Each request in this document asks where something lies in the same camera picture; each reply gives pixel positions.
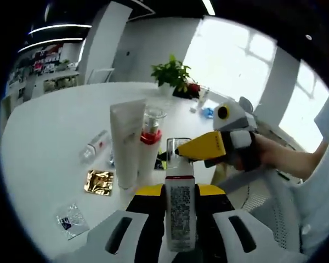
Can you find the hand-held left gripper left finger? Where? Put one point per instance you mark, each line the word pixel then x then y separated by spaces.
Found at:
pixel 142 219

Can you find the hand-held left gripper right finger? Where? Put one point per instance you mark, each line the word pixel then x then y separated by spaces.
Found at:
pixel 222 219

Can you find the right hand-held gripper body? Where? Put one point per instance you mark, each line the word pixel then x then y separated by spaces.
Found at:
pixel 235 117

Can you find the small white skincare bottle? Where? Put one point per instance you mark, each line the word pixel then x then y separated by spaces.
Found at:
pixel 179 208

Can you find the white skincare bottle red collar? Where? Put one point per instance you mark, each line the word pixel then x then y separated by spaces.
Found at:
pixel 150 153

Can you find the gold foil skincare sachet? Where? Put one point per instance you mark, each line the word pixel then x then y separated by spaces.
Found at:
pixel 98 182

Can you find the clear skincare sachet blue print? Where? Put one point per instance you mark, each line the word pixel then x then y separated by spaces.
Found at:
pixel 72 222

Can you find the white skincare tube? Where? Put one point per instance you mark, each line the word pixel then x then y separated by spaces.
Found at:
pixel 126 142

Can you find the small clear bottle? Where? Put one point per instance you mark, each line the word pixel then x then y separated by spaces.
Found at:
pixel 96 146

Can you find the white spray bottle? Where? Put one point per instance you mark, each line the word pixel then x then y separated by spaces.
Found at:
pixel 203 98

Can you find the person's right hand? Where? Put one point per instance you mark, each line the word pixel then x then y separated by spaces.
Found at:
pixel 264 156

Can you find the blue packet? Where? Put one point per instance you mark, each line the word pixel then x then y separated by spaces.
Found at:
pixel 208 113

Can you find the grey mesh chair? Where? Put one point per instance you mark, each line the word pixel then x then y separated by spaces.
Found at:
pixel 274 208

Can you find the dark red bag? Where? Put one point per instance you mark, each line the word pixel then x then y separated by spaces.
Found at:
pixel 187 91

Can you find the green potted plant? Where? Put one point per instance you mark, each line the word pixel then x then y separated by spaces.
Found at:
pixel 171 72

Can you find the person in light shirt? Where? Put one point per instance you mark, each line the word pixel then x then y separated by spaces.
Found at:
pixel 323 164

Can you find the white chair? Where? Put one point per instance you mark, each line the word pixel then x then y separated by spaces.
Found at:
pixel 100 76

